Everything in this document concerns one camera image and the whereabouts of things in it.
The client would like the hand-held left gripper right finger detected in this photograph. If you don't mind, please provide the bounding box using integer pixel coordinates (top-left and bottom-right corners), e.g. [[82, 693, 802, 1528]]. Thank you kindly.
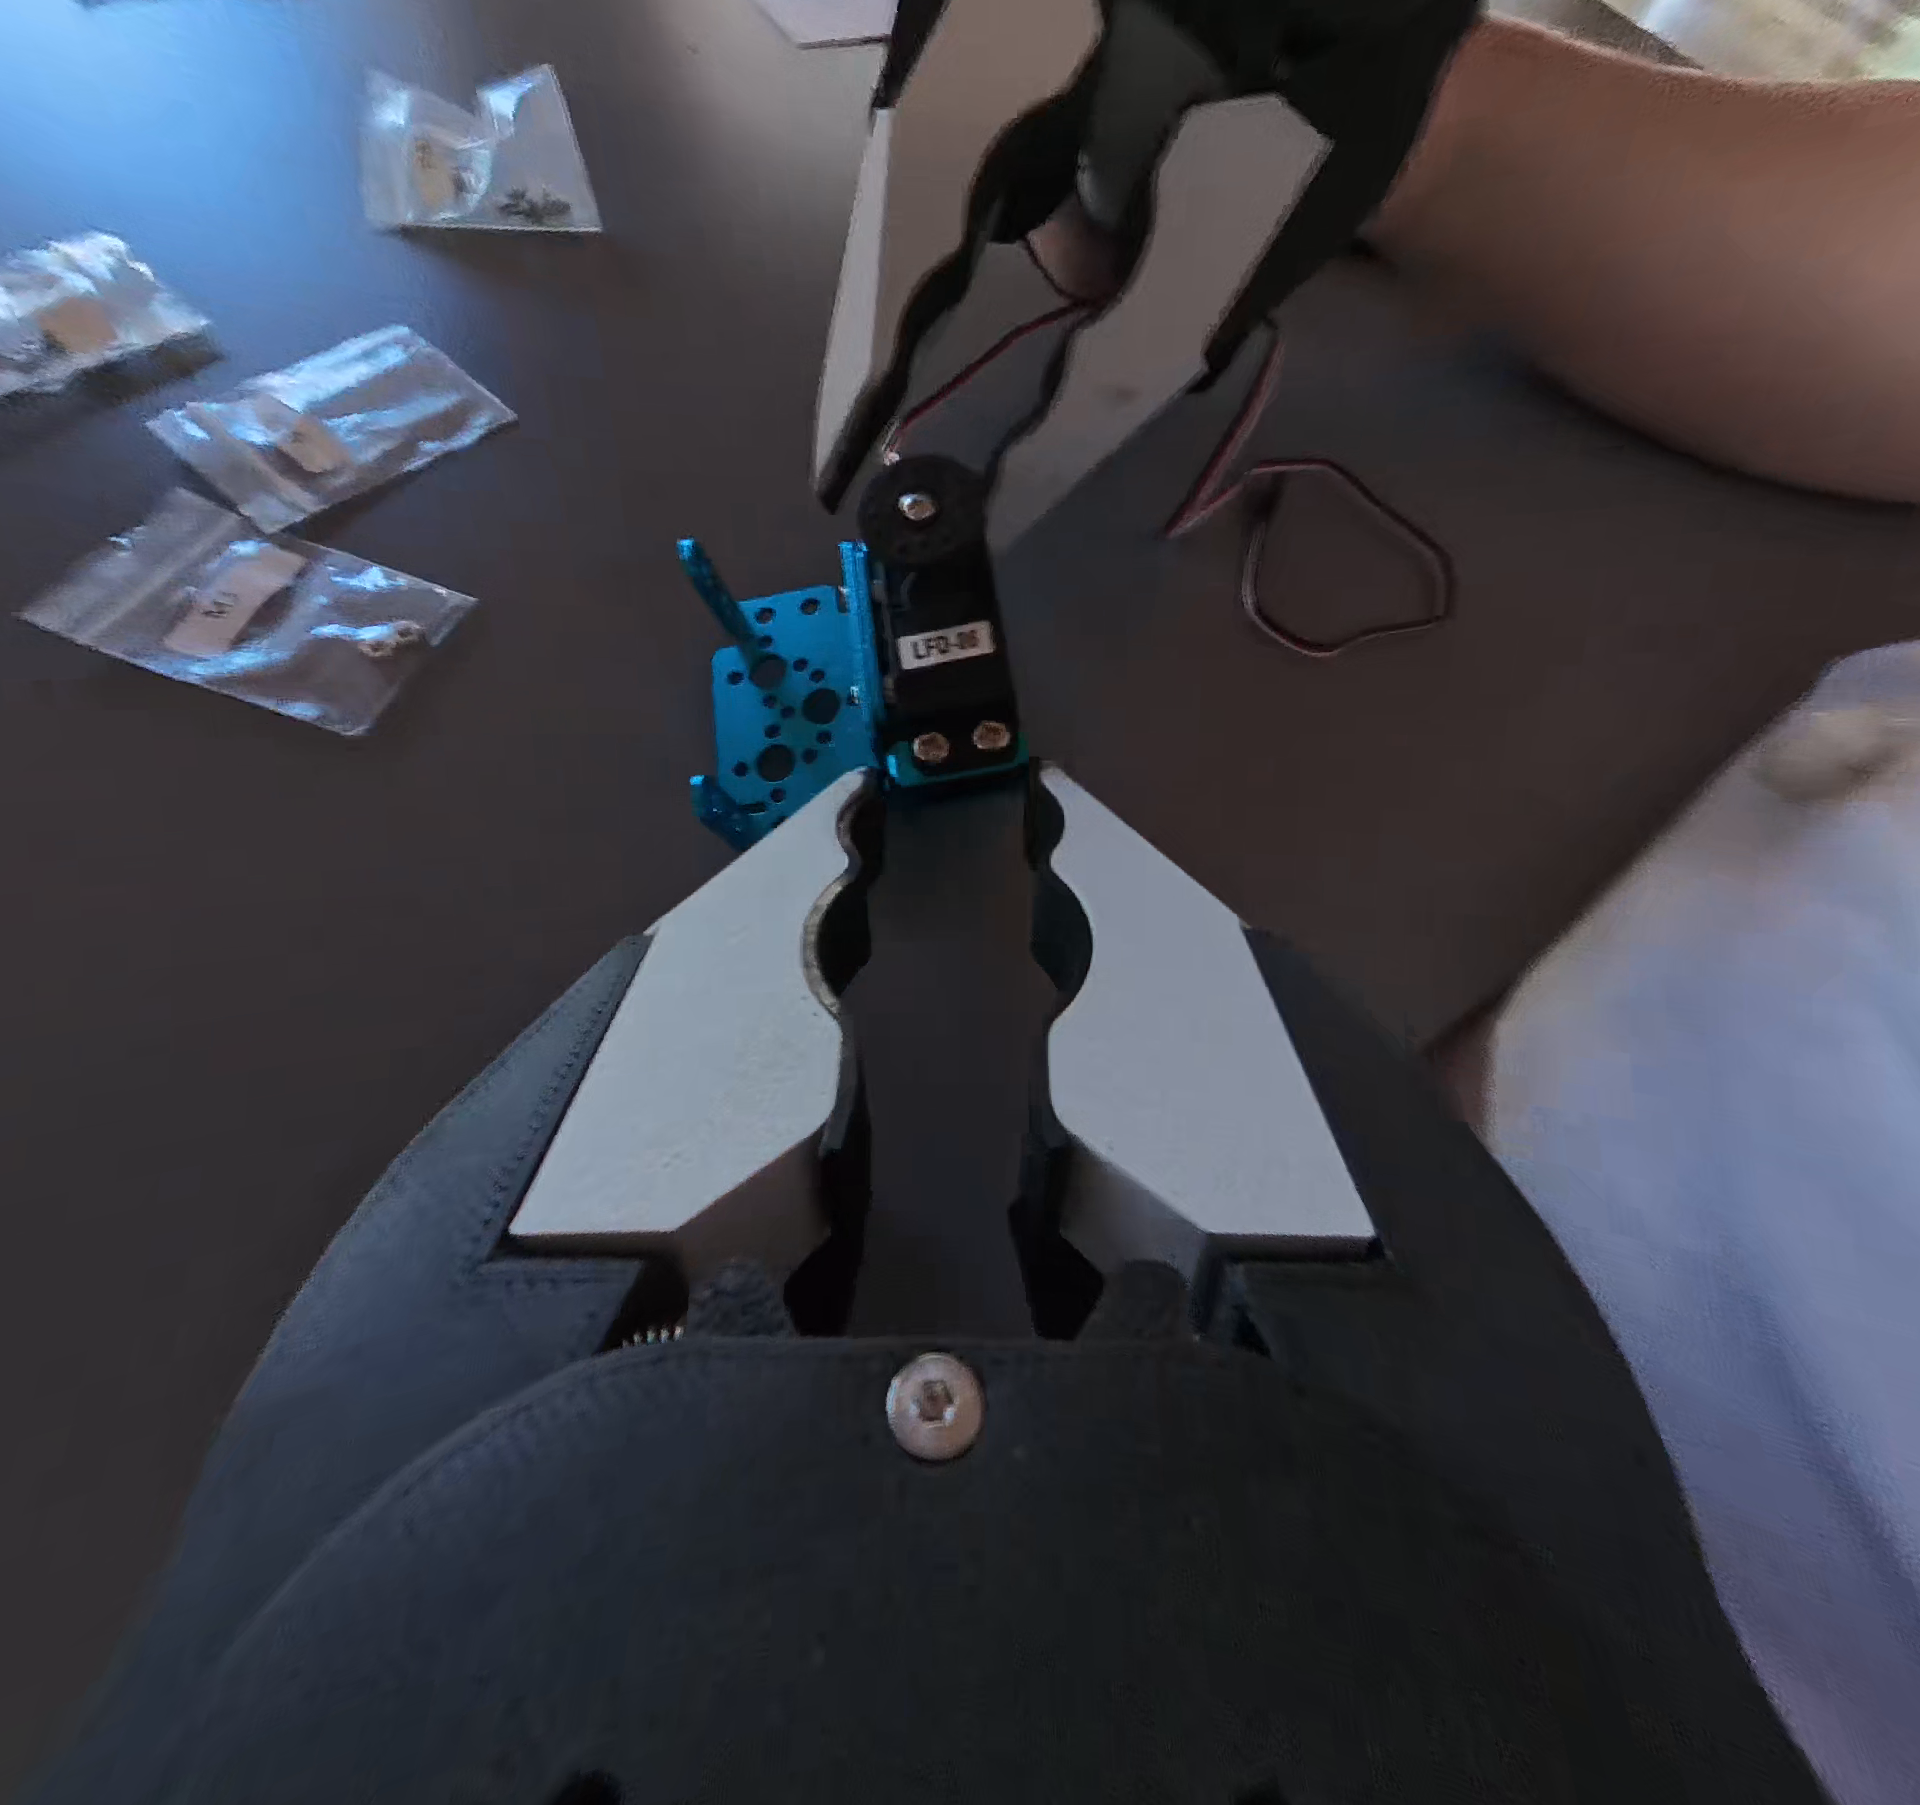
[[1023, 764, 1382, 1267]]

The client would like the clear bag with dark screws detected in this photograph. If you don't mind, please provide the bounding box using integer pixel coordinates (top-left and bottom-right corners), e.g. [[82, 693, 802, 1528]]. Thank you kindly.
[[360, 65, 605, 235]]

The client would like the person's right forearm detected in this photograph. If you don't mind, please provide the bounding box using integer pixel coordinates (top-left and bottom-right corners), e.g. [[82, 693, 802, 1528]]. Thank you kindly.
[[1357, 13, 1920, 510]]

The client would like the person's right hand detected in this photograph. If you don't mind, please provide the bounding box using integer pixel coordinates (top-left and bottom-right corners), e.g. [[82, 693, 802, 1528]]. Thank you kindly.
[[1037, 192, 1142, 299]]

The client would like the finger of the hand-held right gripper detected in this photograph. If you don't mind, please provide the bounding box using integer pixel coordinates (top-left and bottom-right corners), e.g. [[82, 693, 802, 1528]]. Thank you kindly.
[[810, 0, 1119, 519], [983, 103, 1337, 553]]

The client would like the clear bag with two nuts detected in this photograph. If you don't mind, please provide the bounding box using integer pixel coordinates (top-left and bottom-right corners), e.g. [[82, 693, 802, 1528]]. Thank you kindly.
[[20, 490, 478, 739]]

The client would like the white shirt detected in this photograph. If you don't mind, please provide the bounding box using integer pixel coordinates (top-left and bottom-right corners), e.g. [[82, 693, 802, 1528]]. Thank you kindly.
[[1477, 642, 1920, 1805]]

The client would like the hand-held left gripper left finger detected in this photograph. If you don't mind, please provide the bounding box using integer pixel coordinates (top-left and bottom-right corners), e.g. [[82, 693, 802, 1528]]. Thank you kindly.
[[508, 767, 891, 1265]]

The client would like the dark grey desk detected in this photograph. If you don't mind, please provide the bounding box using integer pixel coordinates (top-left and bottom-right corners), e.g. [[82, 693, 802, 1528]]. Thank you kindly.
[[0, 0, 1920, 1799]]

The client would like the black servo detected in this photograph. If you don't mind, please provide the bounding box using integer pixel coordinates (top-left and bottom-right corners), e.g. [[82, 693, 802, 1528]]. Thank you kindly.
[[675, 448, 1038, 847]]

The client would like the clear bag with white label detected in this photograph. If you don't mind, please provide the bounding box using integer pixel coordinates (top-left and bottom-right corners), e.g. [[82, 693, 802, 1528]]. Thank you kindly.
[[148, 324, 519, 535]]

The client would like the crumpled clear plastic bag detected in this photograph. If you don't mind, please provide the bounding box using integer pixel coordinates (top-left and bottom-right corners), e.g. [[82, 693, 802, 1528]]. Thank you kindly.
[[0, 233, 212, 403]]

